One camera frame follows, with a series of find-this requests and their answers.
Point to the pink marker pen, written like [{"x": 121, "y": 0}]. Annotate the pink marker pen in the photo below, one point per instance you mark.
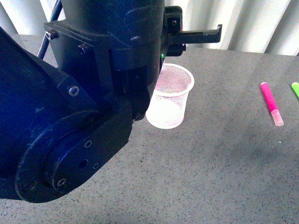
[{"x": 272, "y": 105}]

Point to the grey pleated curtain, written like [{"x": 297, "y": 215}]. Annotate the grey pleated curtain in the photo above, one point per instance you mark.
[{"x": 260, "y": 26}]

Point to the pink mesh pen cup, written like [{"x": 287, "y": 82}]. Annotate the pink mesh pen cup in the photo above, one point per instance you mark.
[{"x": 167, "y": 105}]

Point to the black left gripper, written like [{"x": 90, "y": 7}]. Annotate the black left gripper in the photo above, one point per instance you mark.
[{"x": 173, "y": 18}]

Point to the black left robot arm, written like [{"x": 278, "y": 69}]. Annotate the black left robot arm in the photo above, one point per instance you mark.
[{"x": 60, "y": 125}]

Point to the green marker pen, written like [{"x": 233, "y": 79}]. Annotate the green marker pen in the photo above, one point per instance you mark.
[{"x": 295, "y": 87}]

